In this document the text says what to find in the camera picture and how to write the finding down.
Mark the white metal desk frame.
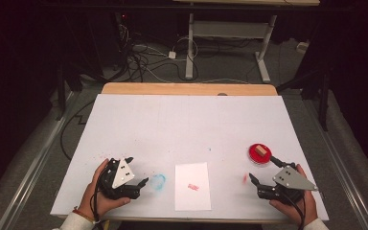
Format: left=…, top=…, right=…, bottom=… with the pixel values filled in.
left=172, top=0, right=321, bottom=84

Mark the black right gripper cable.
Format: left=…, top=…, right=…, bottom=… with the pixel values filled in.
left=281, top=191, right=307, bottom=230

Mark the round red ink pad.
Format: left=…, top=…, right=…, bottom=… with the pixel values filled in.
left=247, top=143, right=273, bottom=166

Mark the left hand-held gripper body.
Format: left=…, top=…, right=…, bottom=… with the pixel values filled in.
left=99, top=158, right=141, bottom=201

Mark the black stand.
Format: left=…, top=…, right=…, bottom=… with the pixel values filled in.
left=277, top=68, right=331, bottom=132

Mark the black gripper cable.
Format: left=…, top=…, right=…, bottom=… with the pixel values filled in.
left=281, top=191, right=307, bottom=230
left=90, top=190, right=104, bottom=230

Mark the orange bracelet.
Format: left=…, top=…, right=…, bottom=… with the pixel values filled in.
left=72, top=206, right=96, bottom=223

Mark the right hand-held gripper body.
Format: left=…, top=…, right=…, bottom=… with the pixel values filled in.
left=257, top=165, right=319, bottom=206

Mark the person's right hand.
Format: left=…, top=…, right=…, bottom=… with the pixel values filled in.
left=269, top=164, right=319, bottom=226

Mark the metal floor rail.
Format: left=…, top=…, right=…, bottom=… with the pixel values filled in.
left=0, top=91, right=80, bottom=230
left=301, top=95, right=368, bottom=230

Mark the long black floor cable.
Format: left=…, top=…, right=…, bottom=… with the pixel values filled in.
left=59, top=99, right=96, bottom=161

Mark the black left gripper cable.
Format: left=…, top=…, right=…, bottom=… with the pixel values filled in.
left=90, top=190, right=104, bottom=230

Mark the white paper sheet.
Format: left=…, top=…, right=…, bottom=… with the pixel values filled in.
left=173, top=162, right=213, bottom=212

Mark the person's left hand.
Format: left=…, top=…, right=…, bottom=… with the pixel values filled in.
left=78, top=158, right=132, bottom=220

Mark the black device with red light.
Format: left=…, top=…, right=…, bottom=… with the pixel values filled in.
left=114, top=11, right=130, bottom=33

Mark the tangle of floor cables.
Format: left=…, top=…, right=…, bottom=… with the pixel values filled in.
left=116, top=23, right=205, bottom=84

